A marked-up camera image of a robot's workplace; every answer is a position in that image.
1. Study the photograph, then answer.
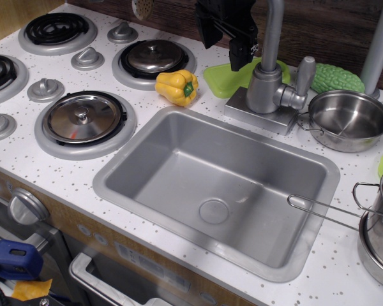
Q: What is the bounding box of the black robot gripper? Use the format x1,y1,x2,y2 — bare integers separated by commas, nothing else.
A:
195,0,259,71

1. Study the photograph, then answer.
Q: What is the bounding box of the silver toy faucet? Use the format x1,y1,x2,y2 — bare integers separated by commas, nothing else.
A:
224,1,316,135

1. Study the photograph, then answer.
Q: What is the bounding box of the green toy cutting board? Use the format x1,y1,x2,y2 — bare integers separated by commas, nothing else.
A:
203,57,292,99

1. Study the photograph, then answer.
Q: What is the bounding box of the yellow toy bell pepper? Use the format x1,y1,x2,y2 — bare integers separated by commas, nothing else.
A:
154,69,199,106

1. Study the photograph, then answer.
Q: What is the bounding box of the steel pot lid back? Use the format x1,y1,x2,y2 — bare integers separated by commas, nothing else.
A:
119,40,190,80

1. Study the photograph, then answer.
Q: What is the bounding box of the steel pot lid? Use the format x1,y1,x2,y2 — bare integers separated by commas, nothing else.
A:
119,40,190,80
42,91,128,144

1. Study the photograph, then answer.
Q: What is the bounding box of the hanging slotted spoon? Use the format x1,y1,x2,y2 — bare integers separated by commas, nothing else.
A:
131,0,154,21

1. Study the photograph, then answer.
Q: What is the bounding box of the grey stove knob back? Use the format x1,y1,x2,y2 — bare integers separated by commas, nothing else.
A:
107,22,138,44

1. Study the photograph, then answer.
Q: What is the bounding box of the grey stove knob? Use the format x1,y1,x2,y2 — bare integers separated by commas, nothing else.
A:
107,22,138,44
71,47,105,71
27,78,65,103

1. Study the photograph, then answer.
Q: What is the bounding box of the green toy bitter gourd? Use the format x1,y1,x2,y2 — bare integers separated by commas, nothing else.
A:
311,63,365,94

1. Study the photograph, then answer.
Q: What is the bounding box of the grey plastic sink basin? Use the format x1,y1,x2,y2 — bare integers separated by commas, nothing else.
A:
93,106,340,282

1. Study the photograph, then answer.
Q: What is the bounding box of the steel pot lid front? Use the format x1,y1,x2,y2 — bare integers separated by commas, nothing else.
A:
42,91,128,144

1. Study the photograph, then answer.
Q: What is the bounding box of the black coil burner back left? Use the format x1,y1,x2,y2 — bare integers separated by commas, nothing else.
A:
25,13,89,45

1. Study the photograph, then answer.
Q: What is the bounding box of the grey stove knob front middle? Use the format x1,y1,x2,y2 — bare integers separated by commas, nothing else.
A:
27,78,65,103

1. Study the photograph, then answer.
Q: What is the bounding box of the steel pot right edge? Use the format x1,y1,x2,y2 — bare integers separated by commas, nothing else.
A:
352,175,383,265

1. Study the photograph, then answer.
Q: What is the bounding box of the grey oven knob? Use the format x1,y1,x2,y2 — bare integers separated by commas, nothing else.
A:
7,188,50,226

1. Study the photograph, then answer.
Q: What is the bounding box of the blue clamp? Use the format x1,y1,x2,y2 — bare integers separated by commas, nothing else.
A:
0,240,44,281

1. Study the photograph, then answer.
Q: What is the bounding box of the steel pan with handles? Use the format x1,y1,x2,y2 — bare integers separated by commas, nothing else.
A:
295,90,383,153

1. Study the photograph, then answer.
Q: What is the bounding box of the grey vertical post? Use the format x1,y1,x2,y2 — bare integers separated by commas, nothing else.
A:
360,9,383,99

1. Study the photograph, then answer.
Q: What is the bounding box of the grey oven door handle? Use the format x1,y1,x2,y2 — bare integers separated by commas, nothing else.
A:
69,252,183,305

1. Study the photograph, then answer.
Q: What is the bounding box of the steel pan with wire handle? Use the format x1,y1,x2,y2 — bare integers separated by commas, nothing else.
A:
287,194,383,285

